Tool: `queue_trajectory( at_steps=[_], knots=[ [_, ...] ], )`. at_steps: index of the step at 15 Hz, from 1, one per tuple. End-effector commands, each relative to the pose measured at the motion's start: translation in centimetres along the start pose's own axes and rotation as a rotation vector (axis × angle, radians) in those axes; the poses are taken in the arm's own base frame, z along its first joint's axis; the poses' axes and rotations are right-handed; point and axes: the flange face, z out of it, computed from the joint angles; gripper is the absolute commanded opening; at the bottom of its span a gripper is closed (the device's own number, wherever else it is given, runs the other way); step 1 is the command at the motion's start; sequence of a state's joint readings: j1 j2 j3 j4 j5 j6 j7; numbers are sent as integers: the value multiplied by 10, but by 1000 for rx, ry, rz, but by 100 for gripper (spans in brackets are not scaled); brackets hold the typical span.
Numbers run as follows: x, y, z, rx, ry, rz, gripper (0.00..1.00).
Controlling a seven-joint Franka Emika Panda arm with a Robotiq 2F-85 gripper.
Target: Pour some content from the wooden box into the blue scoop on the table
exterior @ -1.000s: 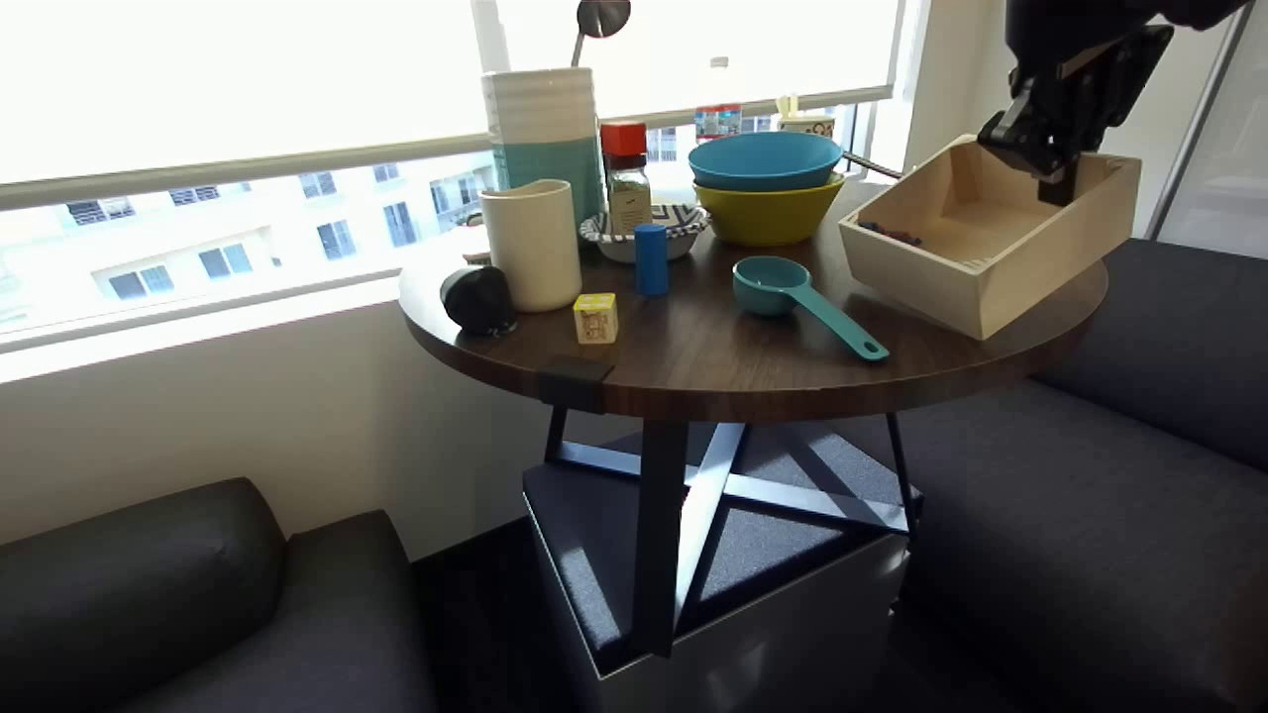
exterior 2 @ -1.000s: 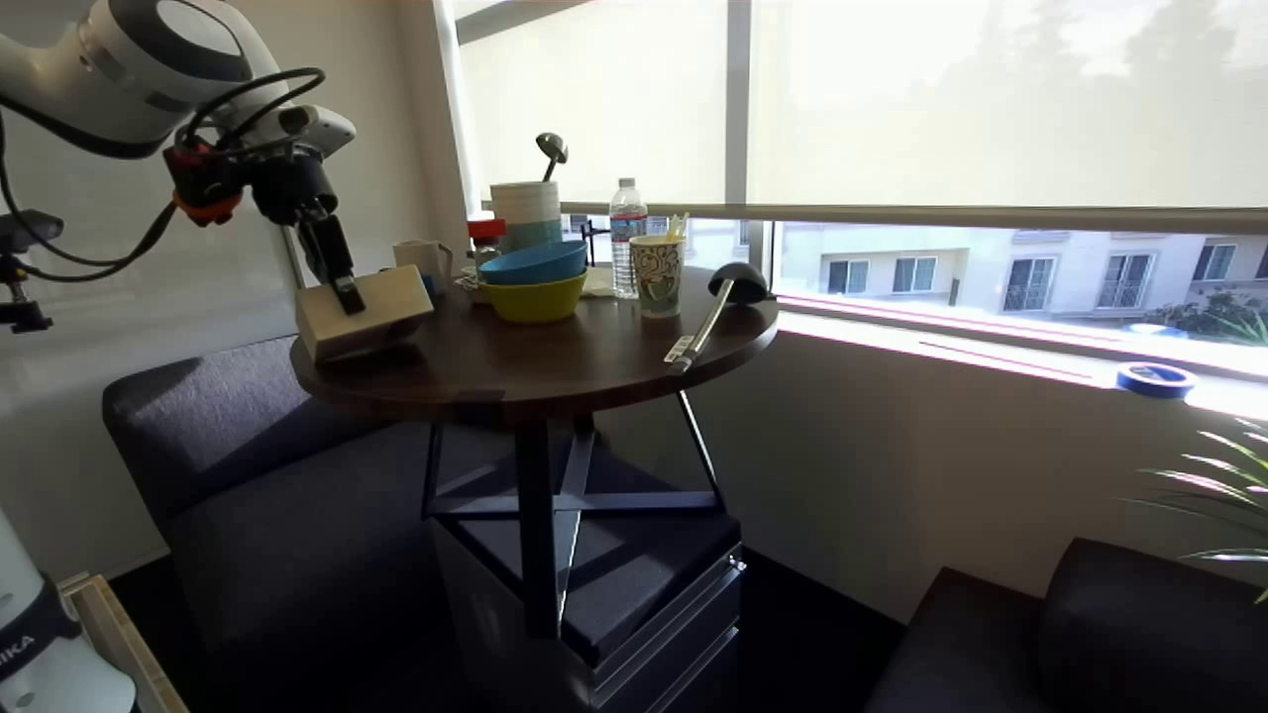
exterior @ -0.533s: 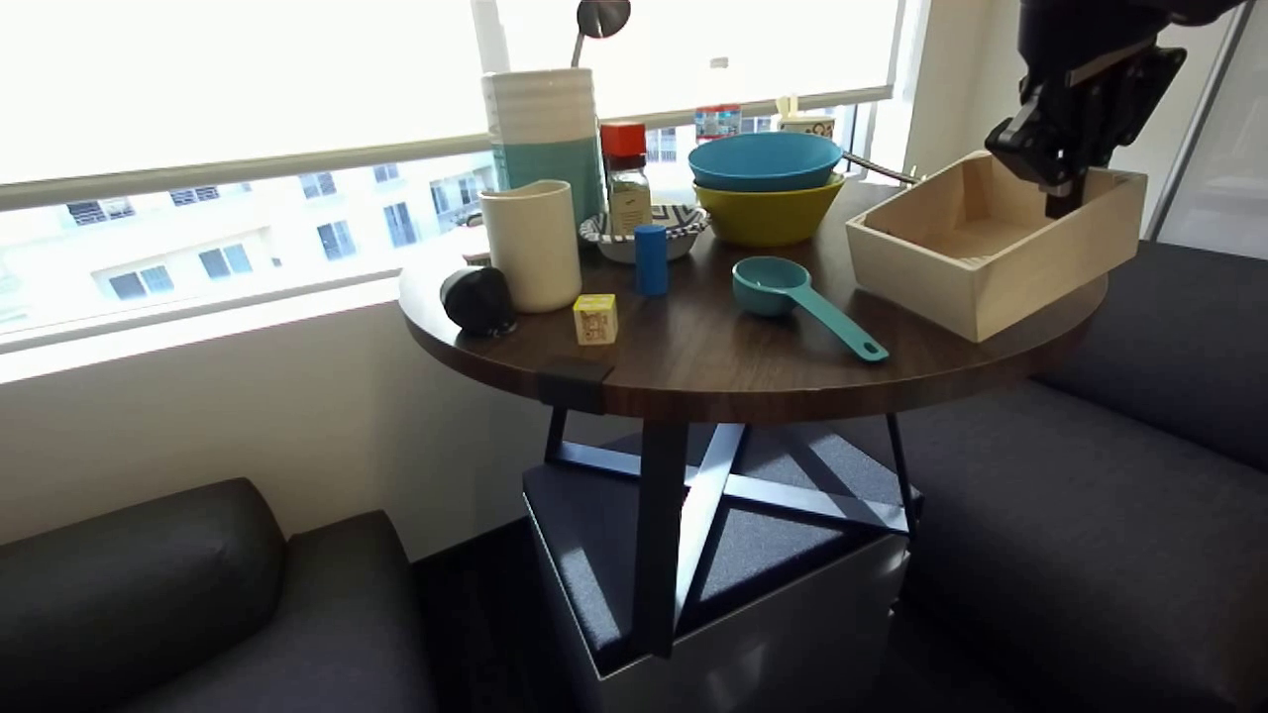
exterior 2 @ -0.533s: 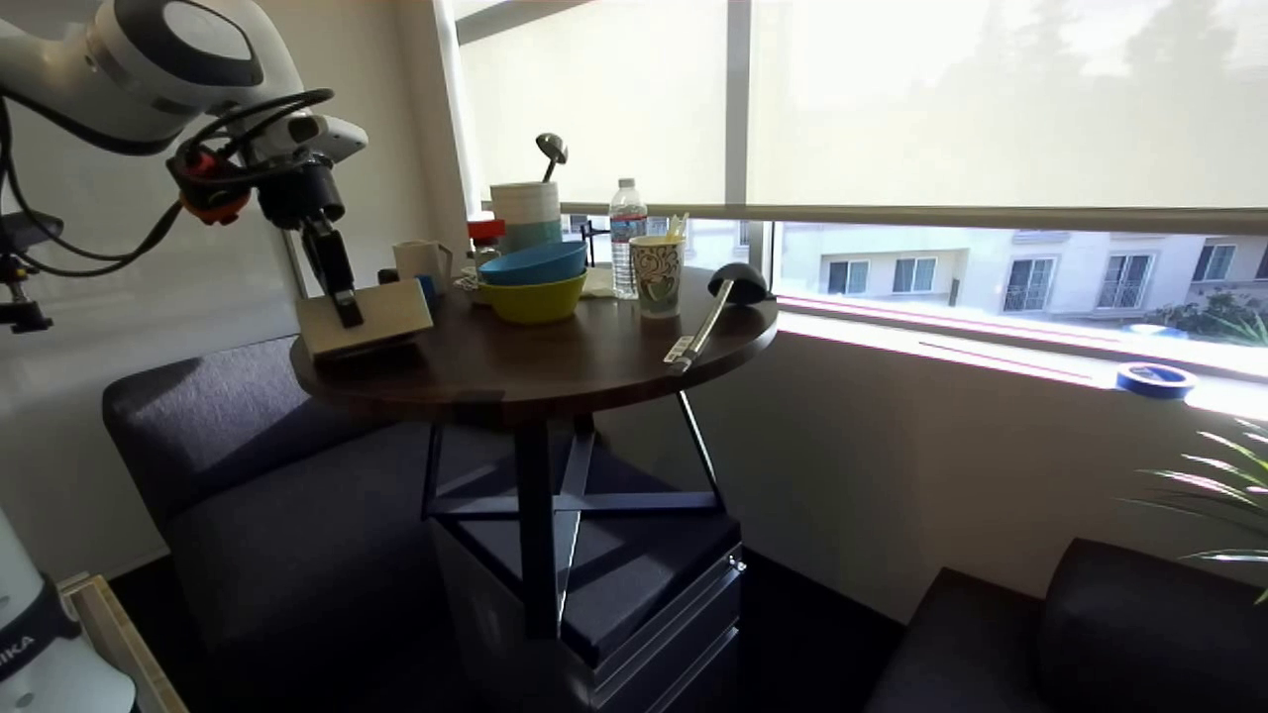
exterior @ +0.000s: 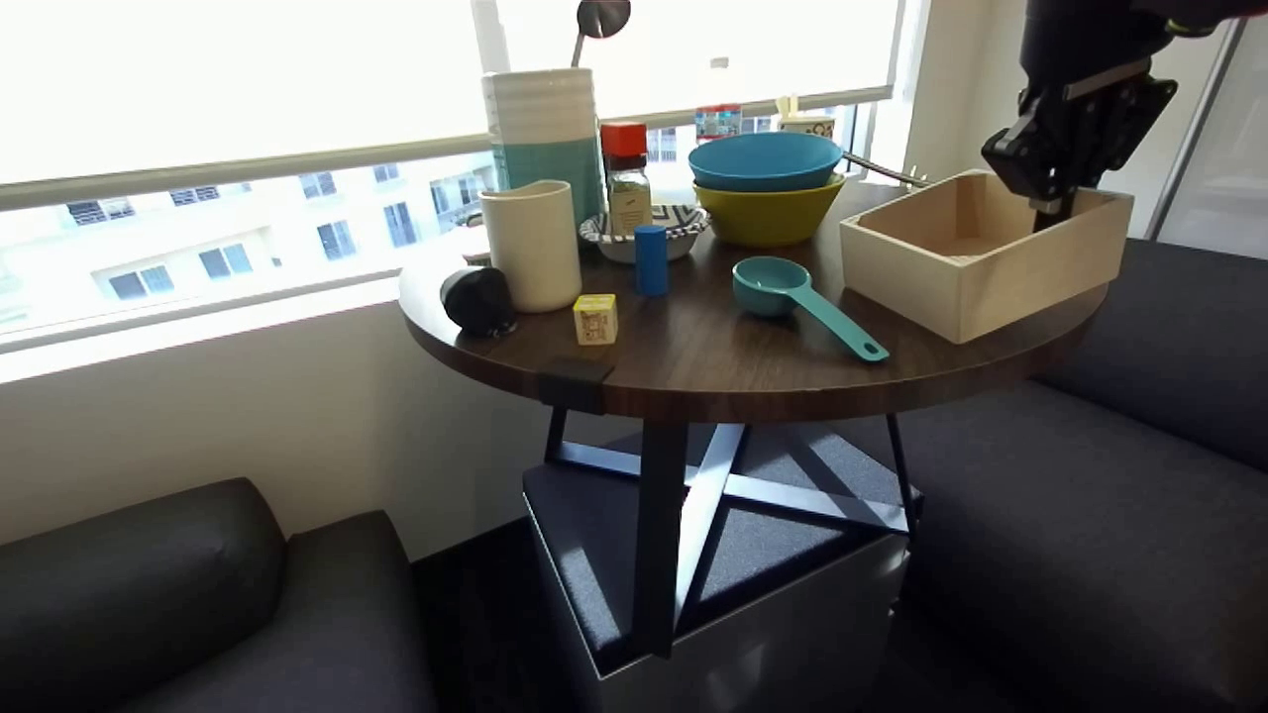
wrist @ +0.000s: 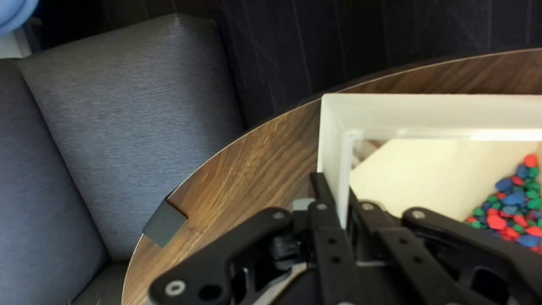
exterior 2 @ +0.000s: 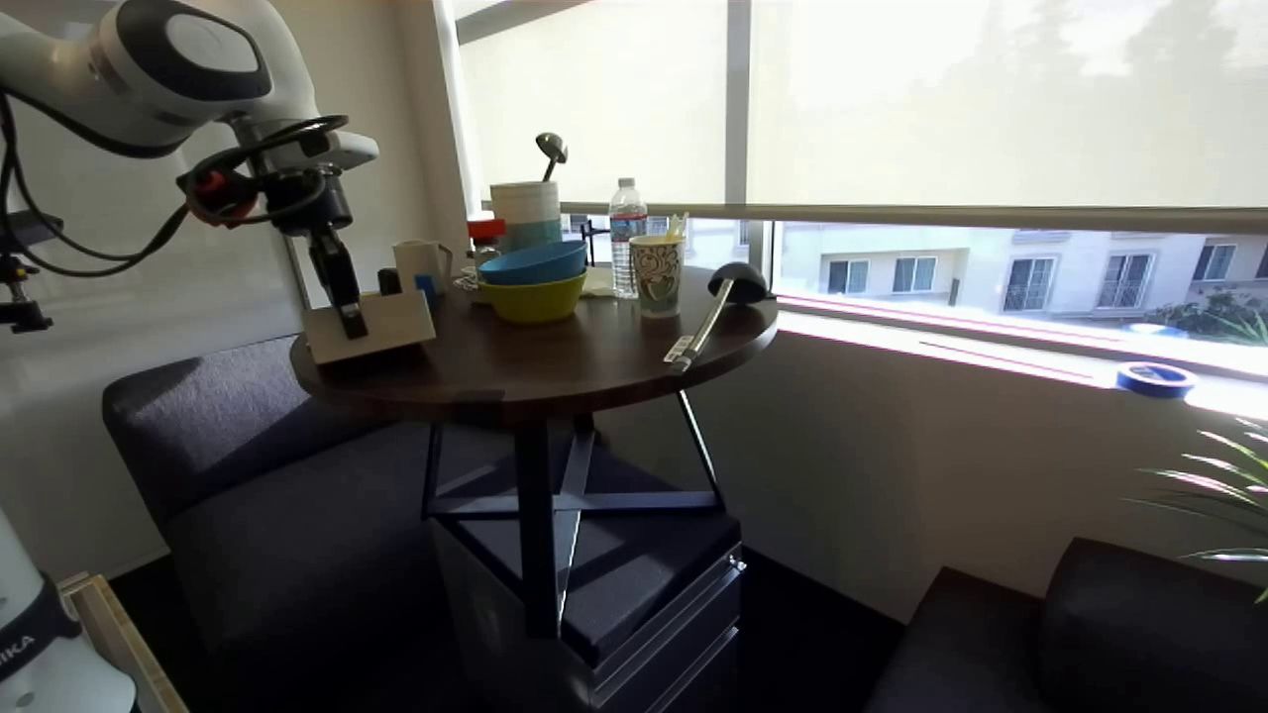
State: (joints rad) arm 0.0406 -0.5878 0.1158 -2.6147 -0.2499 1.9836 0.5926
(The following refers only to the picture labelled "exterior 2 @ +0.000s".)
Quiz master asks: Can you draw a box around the grey drawer cabinet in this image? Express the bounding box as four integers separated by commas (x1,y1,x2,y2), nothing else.
429,498,754,713

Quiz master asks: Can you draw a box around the white and teal striped canister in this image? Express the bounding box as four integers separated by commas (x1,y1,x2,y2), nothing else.
487,180,567,256

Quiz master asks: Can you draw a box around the black metal table base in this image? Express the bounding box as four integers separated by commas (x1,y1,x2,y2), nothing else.
417,390,730,646

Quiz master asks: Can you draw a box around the white building outside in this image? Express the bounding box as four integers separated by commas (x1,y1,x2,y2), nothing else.
775,219,1268,333

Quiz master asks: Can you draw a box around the black leather armchair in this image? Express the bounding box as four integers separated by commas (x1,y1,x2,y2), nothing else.
865,536,1268,713

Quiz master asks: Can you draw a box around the light wooden frame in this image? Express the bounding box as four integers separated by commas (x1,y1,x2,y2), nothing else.
56,570,192,713

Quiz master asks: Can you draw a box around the white roller blind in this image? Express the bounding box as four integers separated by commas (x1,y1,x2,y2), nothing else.
746,0,1268,223
453,0,732,215

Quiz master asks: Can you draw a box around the green potted plant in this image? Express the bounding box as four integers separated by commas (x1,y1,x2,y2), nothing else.
1128,415,1268,609

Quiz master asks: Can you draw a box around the yellow bowl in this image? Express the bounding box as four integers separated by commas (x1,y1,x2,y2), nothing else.
480,275,592,329

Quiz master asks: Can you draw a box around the blue bowl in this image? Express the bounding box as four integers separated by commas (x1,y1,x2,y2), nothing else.
477,238,592,288

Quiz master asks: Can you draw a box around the cream ceramic cup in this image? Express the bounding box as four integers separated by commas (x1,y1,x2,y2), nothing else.
625,235,688,321

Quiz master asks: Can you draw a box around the light wooden box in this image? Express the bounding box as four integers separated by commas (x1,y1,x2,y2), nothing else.
297,285,441,371

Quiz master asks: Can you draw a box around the clear water bottle red label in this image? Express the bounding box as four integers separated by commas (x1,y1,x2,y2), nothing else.
606,173,649,298

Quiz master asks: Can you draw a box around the black round domed object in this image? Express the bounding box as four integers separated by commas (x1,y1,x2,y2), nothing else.
704,256,775,306

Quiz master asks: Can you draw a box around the blue tape roll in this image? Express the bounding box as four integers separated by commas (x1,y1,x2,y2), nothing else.
1115,362,1195,404

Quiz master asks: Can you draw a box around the grey window frame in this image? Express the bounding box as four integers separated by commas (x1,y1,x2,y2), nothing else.
431,0,1268,399

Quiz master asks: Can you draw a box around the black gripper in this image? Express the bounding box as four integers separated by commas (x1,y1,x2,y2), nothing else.
260,157,371,341

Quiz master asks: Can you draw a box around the dark grey fabric sofa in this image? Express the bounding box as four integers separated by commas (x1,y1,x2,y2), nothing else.
98,329,532,713

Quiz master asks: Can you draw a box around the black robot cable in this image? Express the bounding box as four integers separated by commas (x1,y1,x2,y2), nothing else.
0,85,193,285

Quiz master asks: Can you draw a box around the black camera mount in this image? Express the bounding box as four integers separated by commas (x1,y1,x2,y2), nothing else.
0,210,56,335

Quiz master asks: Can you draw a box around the small white container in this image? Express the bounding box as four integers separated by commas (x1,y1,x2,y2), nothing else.
391,238,461,300

